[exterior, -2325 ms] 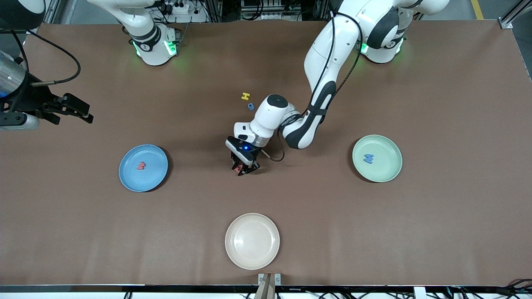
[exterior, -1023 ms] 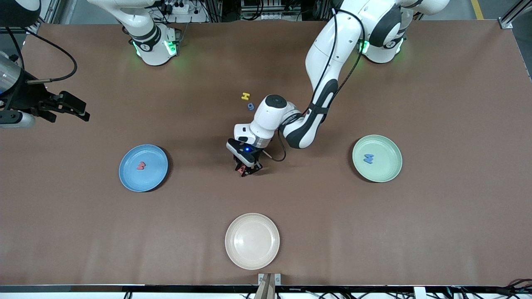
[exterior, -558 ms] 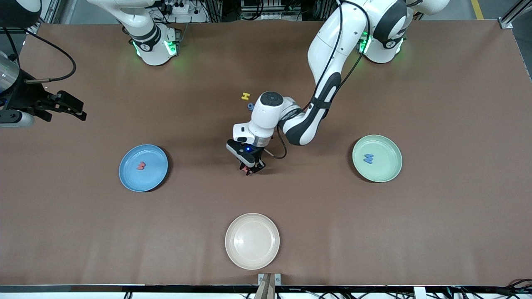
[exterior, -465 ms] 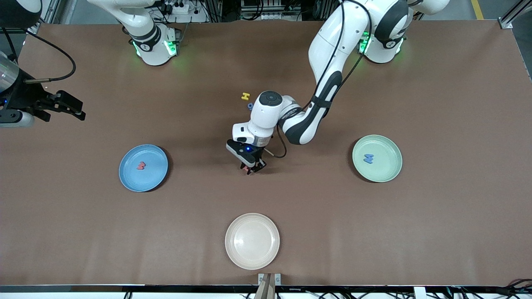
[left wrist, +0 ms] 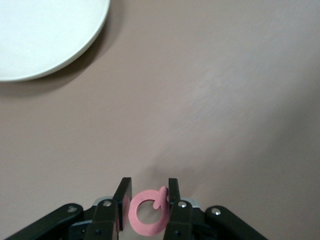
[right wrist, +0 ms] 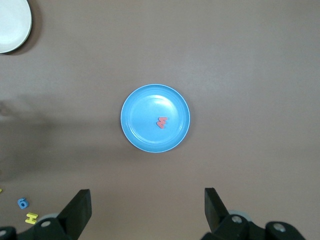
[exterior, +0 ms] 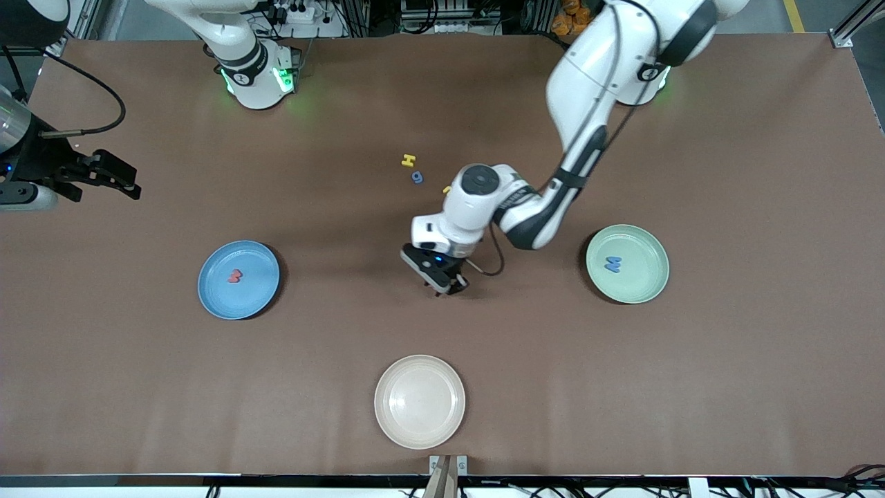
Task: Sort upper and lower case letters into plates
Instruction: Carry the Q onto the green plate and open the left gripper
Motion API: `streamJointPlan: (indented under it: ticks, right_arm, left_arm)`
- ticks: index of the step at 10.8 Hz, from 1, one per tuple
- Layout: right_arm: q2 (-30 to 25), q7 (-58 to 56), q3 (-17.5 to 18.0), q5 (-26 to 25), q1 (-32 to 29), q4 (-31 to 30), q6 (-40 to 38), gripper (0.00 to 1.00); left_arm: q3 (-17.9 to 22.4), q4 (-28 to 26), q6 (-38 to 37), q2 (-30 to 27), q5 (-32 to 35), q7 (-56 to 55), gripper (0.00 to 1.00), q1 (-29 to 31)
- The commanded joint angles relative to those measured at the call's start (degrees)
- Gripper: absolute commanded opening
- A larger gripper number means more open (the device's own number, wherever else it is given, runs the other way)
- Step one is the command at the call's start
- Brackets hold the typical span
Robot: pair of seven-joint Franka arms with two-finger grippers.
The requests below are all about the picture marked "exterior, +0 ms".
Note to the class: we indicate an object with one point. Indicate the blue letter W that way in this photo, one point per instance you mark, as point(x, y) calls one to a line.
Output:
point(612, 264)

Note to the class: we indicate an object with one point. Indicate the beige plate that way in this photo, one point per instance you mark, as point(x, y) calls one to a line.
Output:
point(420, 401)

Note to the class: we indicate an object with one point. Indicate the white multi-socket strip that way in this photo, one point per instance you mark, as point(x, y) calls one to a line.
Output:
point(301, 12)

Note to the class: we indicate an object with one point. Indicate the green plate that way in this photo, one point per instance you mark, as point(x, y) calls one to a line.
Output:
point(639, 277)

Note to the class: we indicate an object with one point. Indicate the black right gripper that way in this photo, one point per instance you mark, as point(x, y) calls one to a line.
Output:
point(43, 166)

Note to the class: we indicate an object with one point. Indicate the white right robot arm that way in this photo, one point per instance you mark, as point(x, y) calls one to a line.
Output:
point(249, 69)

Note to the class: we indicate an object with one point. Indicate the yellow letter H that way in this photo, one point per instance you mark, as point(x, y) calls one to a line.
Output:
point(408, 160)

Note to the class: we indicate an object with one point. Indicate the bag of orange items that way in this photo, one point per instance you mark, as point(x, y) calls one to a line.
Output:
point(570, 17)

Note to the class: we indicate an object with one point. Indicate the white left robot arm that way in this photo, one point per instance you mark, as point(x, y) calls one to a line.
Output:
point(594, 69)

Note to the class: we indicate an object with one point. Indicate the brown table cover sheet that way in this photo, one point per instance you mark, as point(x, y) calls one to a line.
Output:
point(138, 387)

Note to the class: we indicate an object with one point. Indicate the white electronics box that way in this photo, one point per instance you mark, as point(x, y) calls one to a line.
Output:
point(449, 26)

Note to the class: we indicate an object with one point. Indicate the aluminium frame profile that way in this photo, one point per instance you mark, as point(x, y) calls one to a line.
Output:
point(842, 38)
point(55, 50)

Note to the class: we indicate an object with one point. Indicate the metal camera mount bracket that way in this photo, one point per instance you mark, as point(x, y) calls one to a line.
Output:
point(437, 462)

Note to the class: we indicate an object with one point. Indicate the blue plate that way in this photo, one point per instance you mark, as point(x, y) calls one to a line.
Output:
point(238, 297)

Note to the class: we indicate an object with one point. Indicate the red letter w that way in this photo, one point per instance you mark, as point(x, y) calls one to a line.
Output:
point(235, 277)

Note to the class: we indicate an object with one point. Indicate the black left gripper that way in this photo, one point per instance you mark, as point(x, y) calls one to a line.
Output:
point(457, 282)

